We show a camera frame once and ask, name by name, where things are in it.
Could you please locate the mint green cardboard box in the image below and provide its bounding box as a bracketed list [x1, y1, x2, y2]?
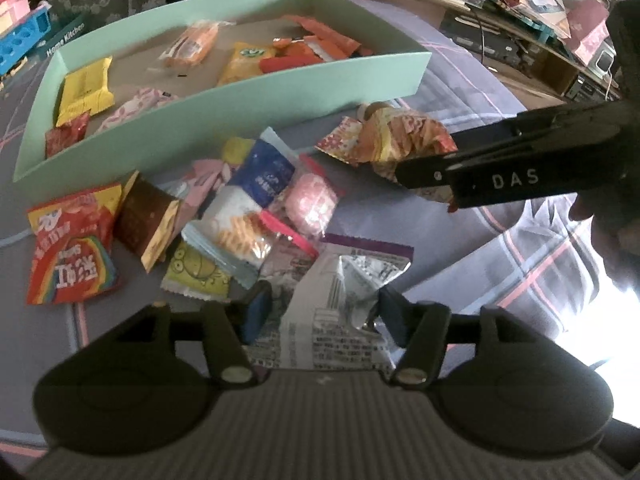
[12, 0, 433, 183]

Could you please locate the plain yellow snack packet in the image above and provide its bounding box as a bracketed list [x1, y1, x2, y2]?
[55, 57, 114, 127]

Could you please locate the pink card box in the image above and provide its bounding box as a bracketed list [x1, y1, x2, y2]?
[567, 0, 612, 67]

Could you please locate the red rainbow candy packet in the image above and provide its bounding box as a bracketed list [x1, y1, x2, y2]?
[26, 184, 123, 307]

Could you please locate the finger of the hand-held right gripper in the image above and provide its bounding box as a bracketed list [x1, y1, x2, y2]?
[452, 96, 640, 155]
[395, 130, 627, 210]

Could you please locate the silver purple snack packet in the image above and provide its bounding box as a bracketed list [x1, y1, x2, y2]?
[247, 232, 416, 373]

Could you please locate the pink floral candy packet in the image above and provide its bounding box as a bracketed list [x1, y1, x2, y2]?
[177, 159, 235, 211]

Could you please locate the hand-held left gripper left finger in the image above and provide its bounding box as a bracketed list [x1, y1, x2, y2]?
[117, 281, 275, 391]

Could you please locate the yellow green-label snack packet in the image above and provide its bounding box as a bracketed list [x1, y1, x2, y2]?
[217, 42, 278, 86]

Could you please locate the pink white patterned packet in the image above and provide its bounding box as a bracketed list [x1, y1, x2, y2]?
[92, 87, 178, 133]

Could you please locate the blue white cracker packet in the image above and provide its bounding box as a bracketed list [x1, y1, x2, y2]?
[181, 127, 297, 289]

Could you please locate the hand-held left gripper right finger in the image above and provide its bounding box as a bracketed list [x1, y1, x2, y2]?
[377, 285, 532, 389]

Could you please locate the clear biscuit packet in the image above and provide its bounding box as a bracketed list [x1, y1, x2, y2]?
[159, 20, 221, 68]

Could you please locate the small red snack packet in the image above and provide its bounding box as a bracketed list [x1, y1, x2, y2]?
[45, 112, 92, 158]

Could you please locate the red sausage stick packet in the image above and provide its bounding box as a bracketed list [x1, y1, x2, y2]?
[260, 42, 328, 75]

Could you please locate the brown chocolate packet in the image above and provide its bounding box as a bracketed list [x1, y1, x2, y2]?
[114, 172, 182, 272]

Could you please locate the toy kitchen playset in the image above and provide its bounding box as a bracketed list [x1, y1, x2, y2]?
[0, 0, 53, 81]

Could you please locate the pink marshmallow packet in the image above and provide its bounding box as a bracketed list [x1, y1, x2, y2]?
[257, 154, 347, 261]

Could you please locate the person's right hand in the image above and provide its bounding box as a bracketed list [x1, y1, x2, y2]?
[572, 187, 640, 291]

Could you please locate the orange noodle snack packet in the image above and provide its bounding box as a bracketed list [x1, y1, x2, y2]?
[315, 102, 458, 211]

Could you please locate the stack of dark media cases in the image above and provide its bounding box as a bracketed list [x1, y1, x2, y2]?
[440, 7, 621, 103]

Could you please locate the yellow-green cartoon packet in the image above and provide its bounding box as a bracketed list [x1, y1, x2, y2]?
[161, 241, 232, 302]

